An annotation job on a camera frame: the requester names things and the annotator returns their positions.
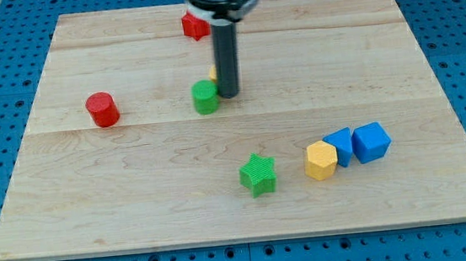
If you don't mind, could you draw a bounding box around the green cylinder block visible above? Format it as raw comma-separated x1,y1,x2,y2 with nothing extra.
191,80,219,115

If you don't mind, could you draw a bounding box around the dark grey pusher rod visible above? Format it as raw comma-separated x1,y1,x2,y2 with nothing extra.
211,24,240,99

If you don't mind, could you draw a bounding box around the green star block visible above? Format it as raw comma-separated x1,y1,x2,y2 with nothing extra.
239,153,277,198

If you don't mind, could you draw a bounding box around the yellow block behind rod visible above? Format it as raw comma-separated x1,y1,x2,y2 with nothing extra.
208,66,217,83

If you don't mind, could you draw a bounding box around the yellow hexagon block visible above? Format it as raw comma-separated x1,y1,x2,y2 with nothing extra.
304,141,338,180

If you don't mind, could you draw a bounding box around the wooden board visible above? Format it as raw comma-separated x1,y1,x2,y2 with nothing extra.
0,0,466,261

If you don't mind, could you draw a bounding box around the blue triangle block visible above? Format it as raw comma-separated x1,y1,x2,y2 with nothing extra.
323,127,353,168

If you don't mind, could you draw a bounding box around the red star block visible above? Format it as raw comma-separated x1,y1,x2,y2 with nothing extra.
181,11,211,40

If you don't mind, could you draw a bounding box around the red cylinder block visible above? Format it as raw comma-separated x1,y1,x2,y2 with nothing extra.
85,91,120,128

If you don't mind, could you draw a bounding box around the blue cube block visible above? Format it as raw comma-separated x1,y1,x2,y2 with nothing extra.
352,121,392,164

